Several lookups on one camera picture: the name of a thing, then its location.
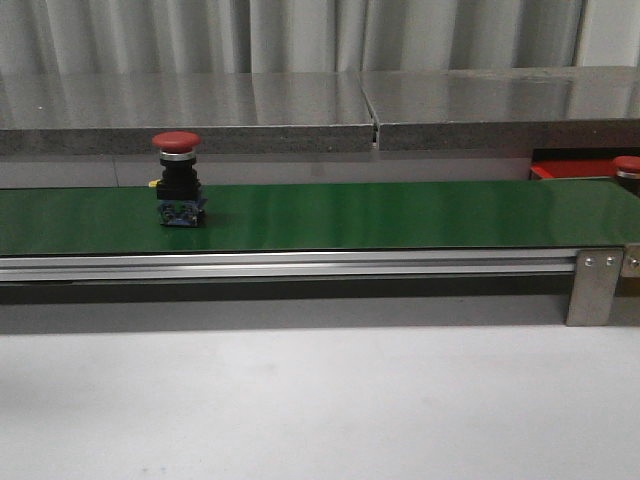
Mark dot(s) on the metal conveyor support bracket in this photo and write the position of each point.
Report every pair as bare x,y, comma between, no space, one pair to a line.
596,276

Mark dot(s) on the grey stone slab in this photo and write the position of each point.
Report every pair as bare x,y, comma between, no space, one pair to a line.
520,109
118,114

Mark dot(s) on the grey pleated curtain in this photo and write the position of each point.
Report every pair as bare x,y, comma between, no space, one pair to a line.
72,37

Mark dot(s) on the left grey stone slab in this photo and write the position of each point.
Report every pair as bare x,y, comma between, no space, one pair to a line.
118,114

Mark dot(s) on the aluminium conveyor side rail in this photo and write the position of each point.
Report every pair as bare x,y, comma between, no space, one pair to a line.
331,264

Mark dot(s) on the red plastic tray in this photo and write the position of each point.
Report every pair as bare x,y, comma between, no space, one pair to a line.
574,169

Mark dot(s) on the right grey stone slab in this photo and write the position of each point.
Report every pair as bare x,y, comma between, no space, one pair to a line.
520,109

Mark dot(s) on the green conveyor belt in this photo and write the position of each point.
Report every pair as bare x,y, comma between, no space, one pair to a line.
359,216

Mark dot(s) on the conveyor end plate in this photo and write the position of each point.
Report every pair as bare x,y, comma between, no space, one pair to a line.
629,282

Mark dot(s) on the red mushroom push button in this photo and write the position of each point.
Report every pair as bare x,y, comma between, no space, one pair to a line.
628,172
179,191

